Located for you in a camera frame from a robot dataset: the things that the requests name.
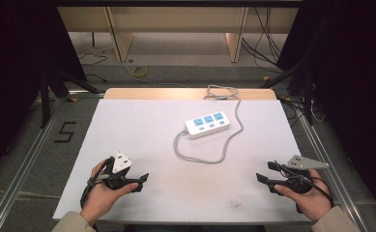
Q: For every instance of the white power strip blue sockets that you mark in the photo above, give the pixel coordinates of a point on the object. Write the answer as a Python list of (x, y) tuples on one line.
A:
[(208, 125)]

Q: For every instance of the white table mat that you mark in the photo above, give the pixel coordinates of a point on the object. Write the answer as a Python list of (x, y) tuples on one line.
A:
[(150, 135)]

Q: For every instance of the black metal stand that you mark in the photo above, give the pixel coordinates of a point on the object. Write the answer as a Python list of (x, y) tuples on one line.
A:
[(306, 90), (58, 85)]

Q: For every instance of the aluminium floor rail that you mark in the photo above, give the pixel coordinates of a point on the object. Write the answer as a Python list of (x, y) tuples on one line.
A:
[(330, 167), (21, 167)]

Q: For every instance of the person's right hand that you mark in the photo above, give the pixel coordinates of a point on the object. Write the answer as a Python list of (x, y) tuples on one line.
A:
[(314, 201)]

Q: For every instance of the yellow tape roll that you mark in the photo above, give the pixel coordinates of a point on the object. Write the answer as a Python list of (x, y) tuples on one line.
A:
[(140, 72)]

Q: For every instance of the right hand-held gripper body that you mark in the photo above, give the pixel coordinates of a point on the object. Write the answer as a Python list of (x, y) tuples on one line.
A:
[(300, 183)]

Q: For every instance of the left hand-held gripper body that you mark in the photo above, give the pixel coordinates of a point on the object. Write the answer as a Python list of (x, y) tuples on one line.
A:
[(121, 162)]

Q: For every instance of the dark curtain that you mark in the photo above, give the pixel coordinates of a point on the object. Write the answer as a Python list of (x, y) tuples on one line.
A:
[(14, 64), (353, 80)]

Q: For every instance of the person's left hand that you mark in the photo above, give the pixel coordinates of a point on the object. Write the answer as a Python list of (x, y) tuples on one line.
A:
[(100, 195)]

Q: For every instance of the beige wooden bench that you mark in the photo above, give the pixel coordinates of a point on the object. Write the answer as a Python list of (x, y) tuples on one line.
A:
[(176, 19)]

